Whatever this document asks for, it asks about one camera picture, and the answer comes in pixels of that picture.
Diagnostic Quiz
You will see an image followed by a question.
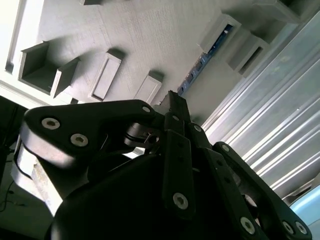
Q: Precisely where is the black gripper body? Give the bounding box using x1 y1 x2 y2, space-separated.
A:
51 152 241 240

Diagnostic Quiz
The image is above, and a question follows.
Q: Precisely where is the black bar gripper right finger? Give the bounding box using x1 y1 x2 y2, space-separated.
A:
179 96 314 240

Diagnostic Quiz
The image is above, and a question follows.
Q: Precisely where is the black plate gripper left finger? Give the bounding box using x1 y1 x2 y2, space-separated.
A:
19 91 197 222

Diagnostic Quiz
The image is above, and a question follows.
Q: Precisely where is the blue RAM stick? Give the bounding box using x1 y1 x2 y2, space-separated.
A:
177 22 236 97

